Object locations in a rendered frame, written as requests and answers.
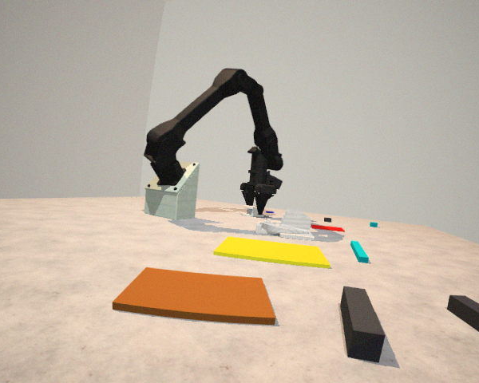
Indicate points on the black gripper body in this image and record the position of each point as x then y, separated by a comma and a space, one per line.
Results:
257, 182

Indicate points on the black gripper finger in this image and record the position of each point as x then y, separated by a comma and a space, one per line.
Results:
249, 197
261, 201

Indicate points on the yellow flat plate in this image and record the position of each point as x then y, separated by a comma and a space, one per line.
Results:
273, 252

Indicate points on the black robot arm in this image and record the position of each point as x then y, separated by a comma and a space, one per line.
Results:
164, 140

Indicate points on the orange flat plate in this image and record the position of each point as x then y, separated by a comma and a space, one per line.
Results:
204, 297

